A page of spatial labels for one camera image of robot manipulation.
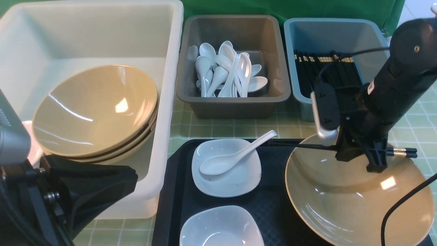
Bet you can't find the stack of white plates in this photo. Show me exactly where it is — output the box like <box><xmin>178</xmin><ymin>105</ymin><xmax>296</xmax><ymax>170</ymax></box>
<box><xmin>22</xmin><ymin>120</ymin><xmax>45</xmax><ymax>168</ymax></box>

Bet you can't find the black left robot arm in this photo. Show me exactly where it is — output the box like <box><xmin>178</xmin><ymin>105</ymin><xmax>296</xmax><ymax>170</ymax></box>
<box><xmin>1</xmin><ymin>155</ymin><xmax>138</xmax><ymax>246</ymax></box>

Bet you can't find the grey plastic spoon bin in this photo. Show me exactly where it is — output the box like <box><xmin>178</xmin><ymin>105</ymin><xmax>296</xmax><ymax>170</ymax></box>
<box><xmin>176</xmin><ymin>15</ymin><xmax>292</xmax><ymax>119</ymax></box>

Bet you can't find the green cloth backdrop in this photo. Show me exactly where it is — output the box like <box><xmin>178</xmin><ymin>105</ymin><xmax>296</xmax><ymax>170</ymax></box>
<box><xmin>182</xmin><ymin>0</ymin><xmax>405</xmax><ymax>37</ymax></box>

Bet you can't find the pile of white spoons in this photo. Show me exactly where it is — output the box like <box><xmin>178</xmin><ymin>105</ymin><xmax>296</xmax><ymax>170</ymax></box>
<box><xmin>187</xmin><ymin>40</ymin><xmax>268</xmax><ymax>98</ymax></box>

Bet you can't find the blue plastic chopstick bin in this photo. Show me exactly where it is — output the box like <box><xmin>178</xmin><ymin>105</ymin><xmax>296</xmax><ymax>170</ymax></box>
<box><xmin>284</xmin><ymin>18</ymin><xmax>388</xmax><ymax>122</ymax></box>

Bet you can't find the green checkered tablecloth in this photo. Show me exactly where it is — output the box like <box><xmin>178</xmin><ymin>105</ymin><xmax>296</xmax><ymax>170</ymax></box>
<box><xmin>68</xmin><ymin>55</ymin><xmax>437</xmax><ymax>246</ymax></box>

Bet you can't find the bundle of black chopsticks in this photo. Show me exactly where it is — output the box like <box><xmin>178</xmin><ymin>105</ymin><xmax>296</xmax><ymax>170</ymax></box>
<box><xmin>294</xmin><ymin>50</ymin><xmax>362</xmax><ymax>98</ymax></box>

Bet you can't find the tan noodle bowl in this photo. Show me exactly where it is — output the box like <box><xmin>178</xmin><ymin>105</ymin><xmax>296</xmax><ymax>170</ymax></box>
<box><xmin>285</xmin><ymin>148</ymin><xmax>426</xmax><ymax>246</ymax></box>

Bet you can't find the white ceramic soup spoon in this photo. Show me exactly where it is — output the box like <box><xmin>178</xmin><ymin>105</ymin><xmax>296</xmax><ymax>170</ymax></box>
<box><xmin>199</xmin><ymin>130</ymin><xmax>278</xmax><ymax>176</ymax></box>

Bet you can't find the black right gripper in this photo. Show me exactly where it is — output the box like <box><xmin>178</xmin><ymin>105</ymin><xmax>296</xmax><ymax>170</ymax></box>
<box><xmin>335</xmin><ymin>110</ymin><xmax>389</xmax><ymax>173</ymax></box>

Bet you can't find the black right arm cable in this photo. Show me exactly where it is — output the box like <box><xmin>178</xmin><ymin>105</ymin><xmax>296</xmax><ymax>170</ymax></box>
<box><xmin>314</xmin><ymin>46</ymin><xmax>437</xmax><ymax>246</ymax></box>

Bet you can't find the white square dish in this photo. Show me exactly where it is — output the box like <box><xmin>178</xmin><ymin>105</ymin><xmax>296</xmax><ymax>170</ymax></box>
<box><xmin>192</xmin><ymin>138</ymin><xmax>262</xmax><ymax>198</ymax></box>
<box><xmin>179</xmin><ymin>205</ymin><xmax>264</xmax><ymax>246</ymax></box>

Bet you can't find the large white plastic tub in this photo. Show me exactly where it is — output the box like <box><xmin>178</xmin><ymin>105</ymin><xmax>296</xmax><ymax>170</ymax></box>
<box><xmin>0</xmin><ymin>0</ymin><xmax>184</xmax><ymax>219</ymax></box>

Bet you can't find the top stacked tan bowl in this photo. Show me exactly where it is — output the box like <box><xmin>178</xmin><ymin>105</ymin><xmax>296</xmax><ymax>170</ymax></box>
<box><xmin>32</xmin><ymin>65</ymin><xmax>159</xmax><ymax>158</ymax></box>

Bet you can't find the stacked tan bowl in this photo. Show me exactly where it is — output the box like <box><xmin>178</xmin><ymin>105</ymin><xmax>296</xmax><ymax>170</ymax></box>
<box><xmin>64</xmin><ymin>110</ymin><xmax>158</xmax><ymax>165</ymax></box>
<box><xmin>32</xmin><ymin>65</ymin><xmax>159</xmax><ymax>158</ymax></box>
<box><xmin>67</xmin><ymin>126</ymin><xmax>155</xmax><ymax>165</ymax></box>

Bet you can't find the black plastic serving tray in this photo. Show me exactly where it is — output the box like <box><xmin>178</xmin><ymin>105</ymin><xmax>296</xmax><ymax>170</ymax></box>
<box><xmin>152</xmin><ymin>138</ymin><xmax>434</xmax><ymax>246</ymax></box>

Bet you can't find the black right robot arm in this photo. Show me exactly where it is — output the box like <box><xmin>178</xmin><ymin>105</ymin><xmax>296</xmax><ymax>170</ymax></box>
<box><xmin>335</xmin><ymin>17</ymin><xmax>437</xmax><ymax>173</ymax></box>

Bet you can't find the bottom stacked tan bowl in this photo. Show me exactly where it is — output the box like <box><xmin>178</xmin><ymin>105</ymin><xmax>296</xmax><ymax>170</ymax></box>
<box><xmin>67</xmin><ymin>126</ymin><xmax>155</xmax><ymax>165</ymax></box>

